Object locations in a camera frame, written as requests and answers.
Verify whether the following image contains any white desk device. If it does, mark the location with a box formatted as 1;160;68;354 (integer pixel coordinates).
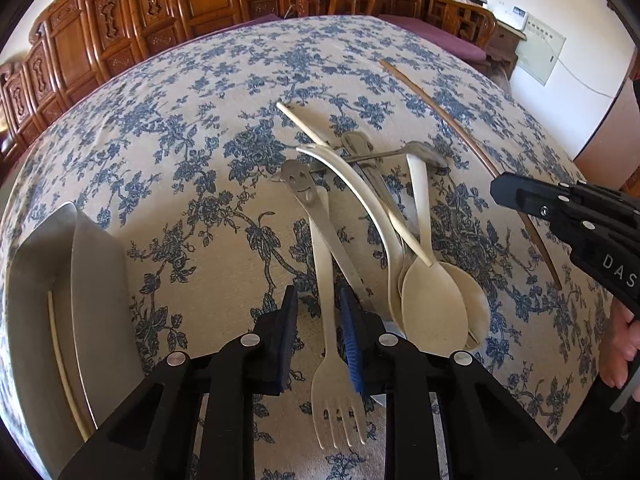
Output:
492;2;529;31

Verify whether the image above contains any grey metal tray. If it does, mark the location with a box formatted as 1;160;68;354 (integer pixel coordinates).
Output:
4;202;147;442

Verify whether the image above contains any white wall cable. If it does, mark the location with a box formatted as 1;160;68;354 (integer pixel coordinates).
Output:
559;57;623;97

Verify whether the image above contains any straight handle cream spoon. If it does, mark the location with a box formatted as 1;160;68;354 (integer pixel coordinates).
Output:
401;154;469;352

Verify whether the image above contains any smiley face metal utensil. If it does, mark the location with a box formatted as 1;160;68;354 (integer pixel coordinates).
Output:
279;160;366;306

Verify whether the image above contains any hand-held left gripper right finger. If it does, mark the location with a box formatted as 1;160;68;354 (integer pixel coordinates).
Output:
340;286;581;480

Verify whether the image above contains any wooden side table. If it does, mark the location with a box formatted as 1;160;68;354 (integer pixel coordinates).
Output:
486;22;526;80

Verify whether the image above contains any person's right hand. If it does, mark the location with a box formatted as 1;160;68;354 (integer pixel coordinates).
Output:
597;305;640;390

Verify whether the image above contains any curved handle cream spoon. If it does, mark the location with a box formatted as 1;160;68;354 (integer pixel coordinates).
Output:
296;144;407;333

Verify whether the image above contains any brown wooden chopstick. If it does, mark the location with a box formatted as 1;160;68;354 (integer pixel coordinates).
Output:
379;59;563;292

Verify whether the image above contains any cream plastic fork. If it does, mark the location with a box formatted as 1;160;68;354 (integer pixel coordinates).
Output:
308;195;369;452

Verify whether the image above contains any handle metal utensil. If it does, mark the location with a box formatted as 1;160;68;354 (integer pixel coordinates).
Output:
341;131;416;241

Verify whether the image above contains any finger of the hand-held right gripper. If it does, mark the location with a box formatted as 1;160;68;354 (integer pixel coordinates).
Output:
490;172;576;200
497;191;596;233

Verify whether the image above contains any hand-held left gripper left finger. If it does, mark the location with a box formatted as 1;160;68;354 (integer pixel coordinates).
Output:
59;285;300;480

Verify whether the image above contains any purple seat cushion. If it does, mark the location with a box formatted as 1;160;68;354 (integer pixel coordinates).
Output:
379;12;488;63

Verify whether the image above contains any blue floral tablecloth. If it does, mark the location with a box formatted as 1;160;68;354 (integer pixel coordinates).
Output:
0;14;617;480

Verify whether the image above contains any carved wooden sofa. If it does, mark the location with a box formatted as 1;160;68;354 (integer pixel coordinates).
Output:
419;0;497;58

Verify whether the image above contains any white wall panel box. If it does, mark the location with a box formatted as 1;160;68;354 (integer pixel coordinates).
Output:
515;15;568;87

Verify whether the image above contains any cream chopstick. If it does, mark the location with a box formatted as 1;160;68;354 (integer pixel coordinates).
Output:
276;102;435;267
46;289;90;437

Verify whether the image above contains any thin handle metal spoon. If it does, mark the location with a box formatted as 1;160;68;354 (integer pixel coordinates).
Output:
344;141;449;171

